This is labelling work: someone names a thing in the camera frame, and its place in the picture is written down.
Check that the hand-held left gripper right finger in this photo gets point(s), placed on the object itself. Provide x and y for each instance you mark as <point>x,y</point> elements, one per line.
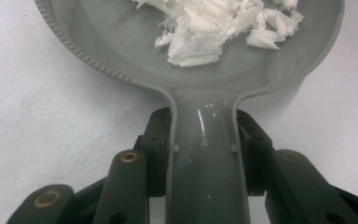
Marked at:
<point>256,155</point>

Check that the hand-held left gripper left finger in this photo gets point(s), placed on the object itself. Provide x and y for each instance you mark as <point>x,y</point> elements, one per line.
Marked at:
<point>158,149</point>

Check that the grey dustpan with orange edge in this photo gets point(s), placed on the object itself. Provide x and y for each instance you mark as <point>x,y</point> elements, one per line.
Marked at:
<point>205,174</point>

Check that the pile of white paper scraps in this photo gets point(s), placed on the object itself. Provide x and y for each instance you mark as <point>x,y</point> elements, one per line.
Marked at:
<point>205,34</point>

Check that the white table mat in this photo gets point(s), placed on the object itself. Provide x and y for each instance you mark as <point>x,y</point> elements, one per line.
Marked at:
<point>28,109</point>

